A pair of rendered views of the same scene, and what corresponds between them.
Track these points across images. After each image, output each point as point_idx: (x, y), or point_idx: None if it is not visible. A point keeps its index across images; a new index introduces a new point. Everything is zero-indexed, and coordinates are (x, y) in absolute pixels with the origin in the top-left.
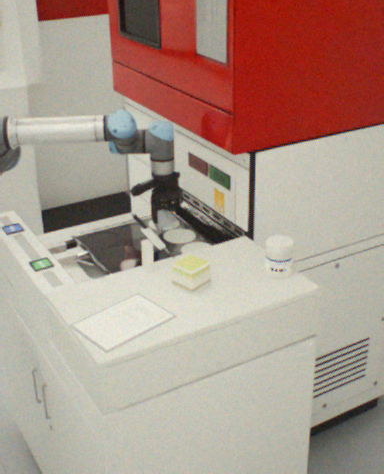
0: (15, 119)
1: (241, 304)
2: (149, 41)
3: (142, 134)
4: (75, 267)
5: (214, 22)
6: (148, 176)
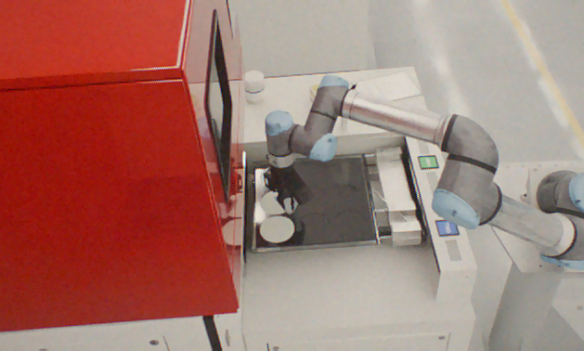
0: (443, 118)
1: (304, 81)
2: (228, 123)
3: (301, 124)
4: (390, 201)
5: None
6: (236, 320)
